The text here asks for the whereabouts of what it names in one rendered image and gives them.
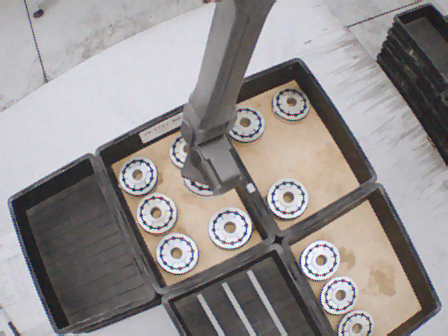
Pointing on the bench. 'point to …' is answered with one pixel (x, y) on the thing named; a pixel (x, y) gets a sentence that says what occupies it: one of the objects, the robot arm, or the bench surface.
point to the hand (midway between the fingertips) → (205, 170)
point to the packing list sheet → (17, 288)
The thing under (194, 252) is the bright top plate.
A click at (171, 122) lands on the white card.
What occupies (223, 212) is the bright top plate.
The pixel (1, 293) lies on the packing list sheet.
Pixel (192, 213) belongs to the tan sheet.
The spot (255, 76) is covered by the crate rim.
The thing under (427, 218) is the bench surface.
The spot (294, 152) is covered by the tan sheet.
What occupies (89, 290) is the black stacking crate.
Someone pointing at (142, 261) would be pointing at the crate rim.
